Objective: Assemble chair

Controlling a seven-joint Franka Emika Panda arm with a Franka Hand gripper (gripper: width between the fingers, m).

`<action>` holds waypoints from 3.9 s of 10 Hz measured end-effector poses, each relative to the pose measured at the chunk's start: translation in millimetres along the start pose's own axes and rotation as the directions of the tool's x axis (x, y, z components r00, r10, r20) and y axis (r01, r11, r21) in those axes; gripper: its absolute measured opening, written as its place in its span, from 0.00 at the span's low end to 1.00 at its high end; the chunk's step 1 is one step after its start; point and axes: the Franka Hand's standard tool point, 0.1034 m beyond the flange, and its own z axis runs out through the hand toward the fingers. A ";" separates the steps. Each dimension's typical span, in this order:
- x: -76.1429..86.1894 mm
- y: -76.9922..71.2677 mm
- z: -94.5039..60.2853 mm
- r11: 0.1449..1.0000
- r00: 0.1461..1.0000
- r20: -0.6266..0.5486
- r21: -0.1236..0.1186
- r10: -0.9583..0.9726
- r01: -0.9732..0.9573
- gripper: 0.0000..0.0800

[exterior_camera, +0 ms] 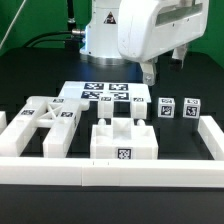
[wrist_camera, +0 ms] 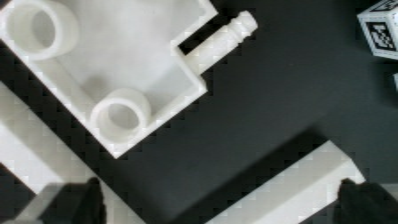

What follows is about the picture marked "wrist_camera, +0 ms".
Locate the white chair leg with tag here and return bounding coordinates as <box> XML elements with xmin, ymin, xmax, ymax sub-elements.
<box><xmin>358</xmin><ymin>0</ymin><xmax>398</xmax><ymax>60</ymax></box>

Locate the white chair seat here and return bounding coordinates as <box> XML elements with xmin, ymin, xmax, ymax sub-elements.
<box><xmin>0</xmin><ymin>0</ymin><xmax>258</xmax><ymax>157</ymax></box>

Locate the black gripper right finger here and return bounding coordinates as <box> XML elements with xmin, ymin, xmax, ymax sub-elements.
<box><xmin>337</xmin><ymin>179</ymin><xmax>398</xmax><ymax>224</ymax></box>

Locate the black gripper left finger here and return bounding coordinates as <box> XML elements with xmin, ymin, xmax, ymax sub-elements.
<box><xmin>40</xmin><ymin>178</ymin><xmax>107</xmax><ymax>224</ymax></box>

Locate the white obstacle fence wall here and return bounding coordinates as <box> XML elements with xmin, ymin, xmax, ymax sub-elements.
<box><xmin>0</xmin><ymin>83</ymin><xmax>365</xmax><ymax>224</ymax></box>

